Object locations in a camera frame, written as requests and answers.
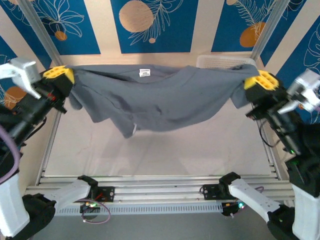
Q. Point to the small circuit board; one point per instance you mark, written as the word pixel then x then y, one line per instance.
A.
pixel 232 208
pixel 90 207

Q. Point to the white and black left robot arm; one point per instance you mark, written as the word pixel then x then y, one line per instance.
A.
pixel 12 205

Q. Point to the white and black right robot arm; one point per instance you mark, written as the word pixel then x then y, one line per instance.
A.
pixel 252 197

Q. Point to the aluminium frame post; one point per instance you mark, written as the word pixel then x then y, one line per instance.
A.
pixel 40 27
pixel 270 27

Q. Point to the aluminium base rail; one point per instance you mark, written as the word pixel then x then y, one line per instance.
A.
pixel 155 190

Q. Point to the white perforated plastic basket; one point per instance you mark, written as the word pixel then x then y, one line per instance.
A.
pixel 220 61

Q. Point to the grey t-shirt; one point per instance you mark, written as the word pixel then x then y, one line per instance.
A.
pixel 162 100

